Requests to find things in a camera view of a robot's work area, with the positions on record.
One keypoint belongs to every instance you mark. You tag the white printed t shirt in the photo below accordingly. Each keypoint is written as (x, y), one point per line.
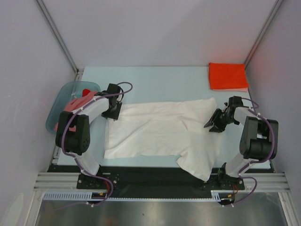
(164, 129)

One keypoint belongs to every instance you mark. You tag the pink t shirt in basket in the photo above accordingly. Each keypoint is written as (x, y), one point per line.
(78, 102)

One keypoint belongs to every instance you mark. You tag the blue plastic basket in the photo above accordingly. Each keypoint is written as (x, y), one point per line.
(68, 92)

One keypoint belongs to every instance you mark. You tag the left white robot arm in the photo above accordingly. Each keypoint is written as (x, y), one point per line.
(73, 127)

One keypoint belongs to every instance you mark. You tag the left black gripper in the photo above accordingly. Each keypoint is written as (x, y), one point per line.
(114, 116)

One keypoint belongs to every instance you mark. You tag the folded orange t shirt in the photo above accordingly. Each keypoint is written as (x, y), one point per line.
(227, 76)

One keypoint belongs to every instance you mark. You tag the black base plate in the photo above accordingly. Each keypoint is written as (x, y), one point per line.
(150, 181)

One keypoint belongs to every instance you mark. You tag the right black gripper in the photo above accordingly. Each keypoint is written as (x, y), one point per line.
(218, 127)

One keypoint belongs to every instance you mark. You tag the right aluminium frame post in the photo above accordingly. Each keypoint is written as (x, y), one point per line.
(264, 30)

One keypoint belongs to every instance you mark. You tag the grey slotted cable duct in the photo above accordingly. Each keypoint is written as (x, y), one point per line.
(100, 196)

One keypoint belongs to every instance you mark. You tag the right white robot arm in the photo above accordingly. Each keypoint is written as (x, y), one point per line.
(259, 138)

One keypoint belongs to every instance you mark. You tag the aluminium frame post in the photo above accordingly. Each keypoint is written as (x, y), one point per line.
(54, 30)
(264, 30)

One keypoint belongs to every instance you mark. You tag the left aluminium frame post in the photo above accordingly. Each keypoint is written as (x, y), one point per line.
(54, 30)

